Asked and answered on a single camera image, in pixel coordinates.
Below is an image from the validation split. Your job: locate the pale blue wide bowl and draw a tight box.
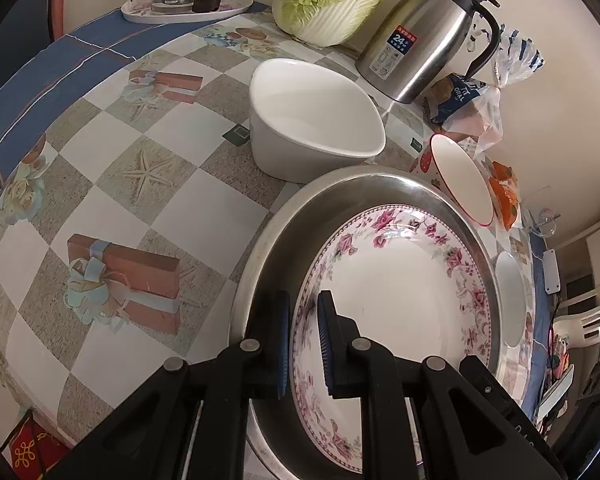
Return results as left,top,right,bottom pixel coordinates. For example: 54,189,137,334
494,252,527,348

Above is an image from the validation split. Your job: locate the large stainless steel pan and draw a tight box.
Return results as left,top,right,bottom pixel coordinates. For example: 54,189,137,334
230,166,502,479

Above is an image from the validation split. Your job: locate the red patterned cloth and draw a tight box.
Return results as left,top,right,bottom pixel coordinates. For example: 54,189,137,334
0,410,71,480

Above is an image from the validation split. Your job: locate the front orange snack packet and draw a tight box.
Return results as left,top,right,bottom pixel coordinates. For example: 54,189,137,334
489,162,520,231

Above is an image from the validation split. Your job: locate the white plastic chair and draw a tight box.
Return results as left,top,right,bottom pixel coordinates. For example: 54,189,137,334
548,304,600,356

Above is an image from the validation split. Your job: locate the clear glass pitcher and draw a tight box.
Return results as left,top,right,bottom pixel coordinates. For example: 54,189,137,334
521,185,560,238

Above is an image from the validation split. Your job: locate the small white bowl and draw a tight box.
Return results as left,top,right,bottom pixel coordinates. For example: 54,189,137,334
249,58,386,184

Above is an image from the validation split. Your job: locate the checkered patterned tablecloth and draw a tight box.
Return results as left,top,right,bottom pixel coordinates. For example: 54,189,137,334
0,9,356,446

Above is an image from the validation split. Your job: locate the stainless steel thermos jug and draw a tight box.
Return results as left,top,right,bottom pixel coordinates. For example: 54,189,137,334
355,0,501,104

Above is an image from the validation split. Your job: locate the bagged sliced bread loaf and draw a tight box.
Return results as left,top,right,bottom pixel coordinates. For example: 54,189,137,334
422,25,545,154

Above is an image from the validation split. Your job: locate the pink floral plate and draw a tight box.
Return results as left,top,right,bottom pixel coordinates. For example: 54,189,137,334
291,204,500,472

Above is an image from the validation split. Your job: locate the strawberry pattern bowl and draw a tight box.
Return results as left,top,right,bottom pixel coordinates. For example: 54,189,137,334
410,133,494,226

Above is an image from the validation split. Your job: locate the white tray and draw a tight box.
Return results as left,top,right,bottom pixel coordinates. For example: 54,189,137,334
121,0,254,25

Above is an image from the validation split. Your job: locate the white power strip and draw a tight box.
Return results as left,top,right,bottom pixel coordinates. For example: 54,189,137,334
542,249,562,295

